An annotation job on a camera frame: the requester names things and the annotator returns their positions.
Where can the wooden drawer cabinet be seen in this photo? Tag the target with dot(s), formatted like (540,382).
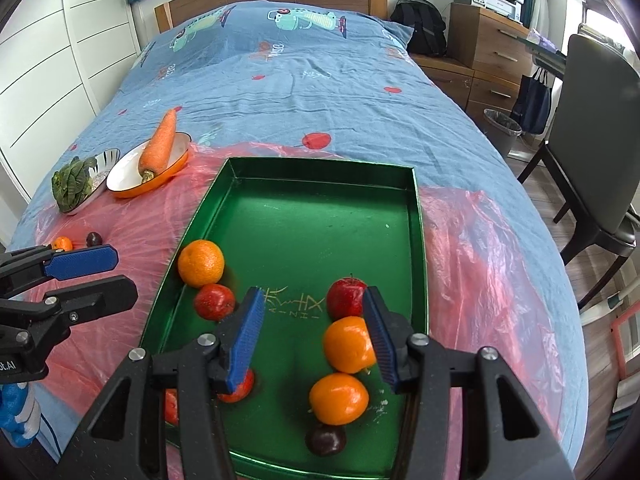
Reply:
(485,61)

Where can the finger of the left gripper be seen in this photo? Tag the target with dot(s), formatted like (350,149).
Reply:
(87,302)
(64,266)

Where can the large red apple front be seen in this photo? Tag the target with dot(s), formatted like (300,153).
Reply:
(344,298)

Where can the white striped plate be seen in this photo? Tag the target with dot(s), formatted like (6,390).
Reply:
(105,162)

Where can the small orange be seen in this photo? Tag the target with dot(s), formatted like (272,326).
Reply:
(338,399)

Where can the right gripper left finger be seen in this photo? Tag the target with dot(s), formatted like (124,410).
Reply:
(122,436)

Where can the white wardrobe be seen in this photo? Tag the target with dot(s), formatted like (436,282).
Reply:
(61,63)

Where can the dark plum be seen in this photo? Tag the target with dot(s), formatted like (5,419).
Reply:
(94,239)
(326,440)

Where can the mandarin orange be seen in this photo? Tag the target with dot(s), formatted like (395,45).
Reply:
(62,244)
(201,263)

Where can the black backpack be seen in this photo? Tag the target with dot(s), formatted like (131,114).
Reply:
(428,37)

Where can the orange oval dish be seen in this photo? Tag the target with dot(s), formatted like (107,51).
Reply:
(134,175)

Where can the large orange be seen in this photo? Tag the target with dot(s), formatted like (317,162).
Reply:
(347,345)

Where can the orange carrot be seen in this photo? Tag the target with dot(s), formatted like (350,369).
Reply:
(155,156)

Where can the green metal tray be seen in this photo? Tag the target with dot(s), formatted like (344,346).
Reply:
(292,227)

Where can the blue patterned bed sheet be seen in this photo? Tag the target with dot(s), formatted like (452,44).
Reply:
(243,83)

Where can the dark blue tote bag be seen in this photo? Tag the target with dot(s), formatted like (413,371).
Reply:
(532,107)

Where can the red plum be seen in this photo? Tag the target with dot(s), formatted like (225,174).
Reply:
(171,407)

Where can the pink plastic sheet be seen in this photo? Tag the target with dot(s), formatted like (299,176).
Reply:
(147,231)

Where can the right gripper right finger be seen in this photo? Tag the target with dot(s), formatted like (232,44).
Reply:
(503,435)

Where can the green bok choy on plate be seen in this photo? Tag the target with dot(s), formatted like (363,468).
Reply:
(72,183)

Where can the grey waste bin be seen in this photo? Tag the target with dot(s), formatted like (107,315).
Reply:
(501,130)

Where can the left blue gloved hand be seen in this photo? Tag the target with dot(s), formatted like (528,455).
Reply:
(20,413)

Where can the dark grey chair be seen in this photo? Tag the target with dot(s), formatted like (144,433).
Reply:
(592,153)

